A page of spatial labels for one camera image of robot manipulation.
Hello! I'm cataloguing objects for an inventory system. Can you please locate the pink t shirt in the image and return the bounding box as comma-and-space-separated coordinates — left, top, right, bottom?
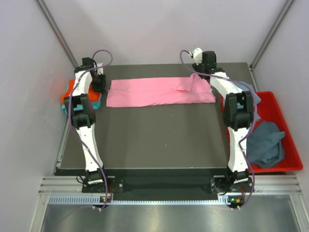
106, 73, 216, 108

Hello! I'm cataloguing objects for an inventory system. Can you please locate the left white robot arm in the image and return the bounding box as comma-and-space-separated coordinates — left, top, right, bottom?
64, 58, 110, 192

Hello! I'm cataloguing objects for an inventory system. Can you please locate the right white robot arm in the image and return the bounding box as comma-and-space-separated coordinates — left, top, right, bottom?
191, 48, 255, 191

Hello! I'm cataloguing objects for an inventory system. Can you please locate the folded orange t shirt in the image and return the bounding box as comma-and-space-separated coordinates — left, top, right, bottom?
61, 79, 101, 105

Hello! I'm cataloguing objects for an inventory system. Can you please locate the folded teal t shirt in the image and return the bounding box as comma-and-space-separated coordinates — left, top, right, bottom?
61, 100, 101, 114

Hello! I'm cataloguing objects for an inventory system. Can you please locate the grey-blue t shirt upper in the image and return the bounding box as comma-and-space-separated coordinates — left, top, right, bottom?
239, 81, 262, 122

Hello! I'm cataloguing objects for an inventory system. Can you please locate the grey-blue t shirt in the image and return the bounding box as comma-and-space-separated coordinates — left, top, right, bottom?
239, 81, 262, 122
247, 121, 285, 168

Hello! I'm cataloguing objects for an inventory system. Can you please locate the red plastic bin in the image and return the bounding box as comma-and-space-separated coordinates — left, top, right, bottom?
222, 92, 303, 173

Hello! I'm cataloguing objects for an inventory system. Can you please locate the grey-blue t shirt lower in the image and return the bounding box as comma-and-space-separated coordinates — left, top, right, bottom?
247, 121, 285, 168

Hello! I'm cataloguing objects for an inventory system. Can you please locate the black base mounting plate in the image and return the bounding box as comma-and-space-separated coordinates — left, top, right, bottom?
55, 168, 253, 200

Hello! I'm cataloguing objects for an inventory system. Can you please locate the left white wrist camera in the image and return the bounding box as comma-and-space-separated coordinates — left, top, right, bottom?
96, 63, 104, 75

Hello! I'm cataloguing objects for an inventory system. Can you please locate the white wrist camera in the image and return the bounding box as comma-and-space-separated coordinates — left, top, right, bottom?
189, 48, 203, 65
96, 63, 104, 75

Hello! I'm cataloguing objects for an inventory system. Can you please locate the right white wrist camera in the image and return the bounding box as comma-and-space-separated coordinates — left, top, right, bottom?
189, 48, 203, 65

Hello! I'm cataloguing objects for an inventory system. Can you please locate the left aluminium frame post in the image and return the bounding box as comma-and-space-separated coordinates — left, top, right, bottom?
34, 0, 78, 68

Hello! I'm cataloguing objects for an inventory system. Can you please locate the aluminium frame post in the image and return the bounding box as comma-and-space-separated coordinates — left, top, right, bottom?
34, 0, 78, 68
249, 0, 295, 72

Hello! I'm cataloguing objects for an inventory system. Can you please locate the right aluminium frame post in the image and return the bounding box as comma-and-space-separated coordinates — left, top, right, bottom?
249, 0, 295, 72

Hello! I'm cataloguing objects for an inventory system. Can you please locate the grey slotted cable duct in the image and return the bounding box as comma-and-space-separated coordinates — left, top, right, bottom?
48, 195, 240, 205

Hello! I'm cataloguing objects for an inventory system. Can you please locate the front aluminium frame rail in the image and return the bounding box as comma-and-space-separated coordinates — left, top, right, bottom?
39, 175, 302, 195

